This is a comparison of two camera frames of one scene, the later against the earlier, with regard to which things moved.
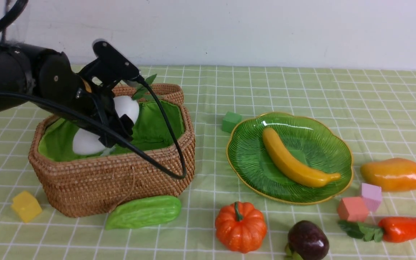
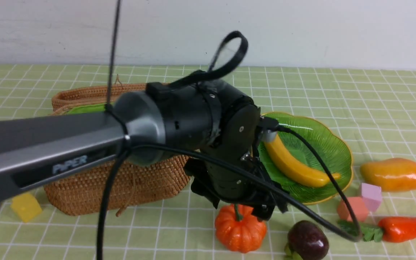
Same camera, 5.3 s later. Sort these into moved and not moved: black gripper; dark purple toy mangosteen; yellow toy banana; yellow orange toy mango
Moved: black gripper
Not moved: yellow orange toy mango; dark purple toy mangosteen; yellow toy banana
